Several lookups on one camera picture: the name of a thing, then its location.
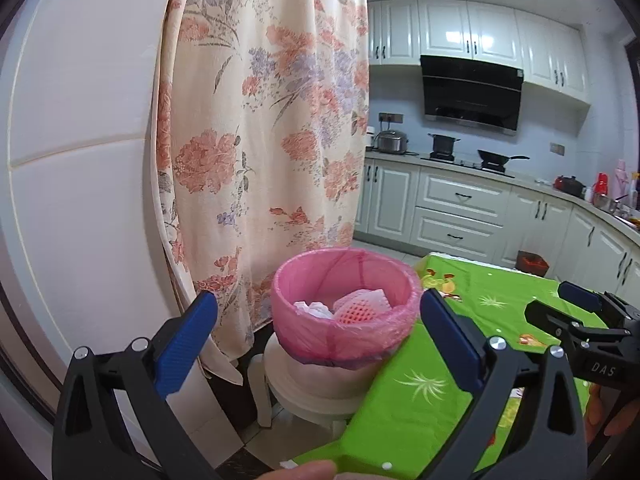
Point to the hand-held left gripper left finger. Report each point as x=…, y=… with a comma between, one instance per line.
x=185, y=342

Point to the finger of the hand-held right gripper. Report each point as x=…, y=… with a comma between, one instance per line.
x=547, y=317
x=580, y=295

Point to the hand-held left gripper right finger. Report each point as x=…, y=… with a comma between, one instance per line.
x=450, y=340

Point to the pink foam fruit net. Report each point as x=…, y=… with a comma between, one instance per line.
x=357, y=310

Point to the bin with pink bag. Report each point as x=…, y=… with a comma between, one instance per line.
x=310, y=332

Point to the person's right hand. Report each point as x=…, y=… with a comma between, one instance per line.
x=617, y=410

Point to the person's left hand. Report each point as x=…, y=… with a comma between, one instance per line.
x=300, y=472

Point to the red box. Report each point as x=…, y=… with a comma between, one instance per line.
x=532, y=263

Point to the green printed tablecloth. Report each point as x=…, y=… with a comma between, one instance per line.
x=415, y=400

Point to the metal bowl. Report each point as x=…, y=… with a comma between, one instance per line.
x=606, y=204

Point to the red casserole pot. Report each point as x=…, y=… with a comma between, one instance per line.
x=569, y=186

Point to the red kettle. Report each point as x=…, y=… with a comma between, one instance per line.
x=601, y=186

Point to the clear spray bottle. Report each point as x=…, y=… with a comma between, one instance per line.
x=635, y=190

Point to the pink thermos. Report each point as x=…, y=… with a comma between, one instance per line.
x=621, y=180

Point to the crumpled white tissue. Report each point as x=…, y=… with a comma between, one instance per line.
x=312, y=309

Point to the white plastic stool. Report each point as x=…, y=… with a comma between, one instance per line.
x=310, y=385

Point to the white lower kitchen cabinets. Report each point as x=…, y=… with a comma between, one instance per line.
x=460, y=195

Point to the white kitchen cabinets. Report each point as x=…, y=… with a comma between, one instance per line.
x=460, y=195
x=490, y=30

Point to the black frying pan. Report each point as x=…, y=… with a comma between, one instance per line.
x=495, y=158

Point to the black gas stove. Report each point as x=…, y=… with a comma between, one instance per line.
x=465, y=165

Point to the black cooking pot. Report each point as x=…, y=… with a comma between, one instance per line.
x=443, y=145

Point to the silver pressure cooker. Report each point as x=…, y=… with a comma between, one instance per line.
x=392, y=142

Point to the white rice cooker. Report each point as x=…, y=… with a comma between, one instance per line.
x=371, y=139

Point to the dark framed window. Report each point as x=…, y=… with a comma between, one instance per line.
x=634, y=85

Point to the black range hood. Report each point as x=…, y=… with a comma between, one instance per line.
x=470, y=92

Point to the floral curtain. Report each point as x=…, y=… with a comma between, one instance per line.
x=275, y=110

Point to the white upper kitchen cabinets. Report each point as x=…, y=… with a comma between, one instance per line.
x=490, y=30

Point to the single wall socket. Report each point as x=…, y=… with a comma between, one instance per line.
x=557, y=148

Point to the double wall socket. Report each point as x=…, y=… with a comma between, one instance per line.
x=390, y=117

